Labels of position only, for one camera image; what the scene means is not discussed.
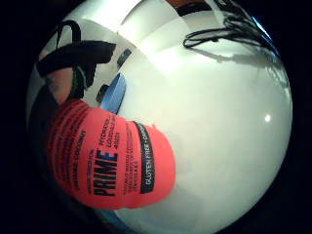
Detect blue flat object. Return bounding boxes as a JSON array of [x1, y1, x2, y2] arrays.
[[99, 72, 128, 115]]

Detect red drink bottle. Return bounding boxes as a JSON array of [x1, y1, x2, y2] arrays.
[[46, 97, 176, 211]]

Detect brown and black object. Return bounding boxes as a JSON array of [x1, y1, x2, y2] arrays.
[[165, 0, 214, 17]]

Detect black cable bundle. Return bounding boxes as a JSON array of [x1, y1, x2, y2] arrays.
[[182, 0, 281, 57]]

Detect small dark block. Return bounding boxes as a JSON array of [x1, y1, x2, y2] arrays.
[[96, 84, 110, 103], [116, 48, 133, 68]]

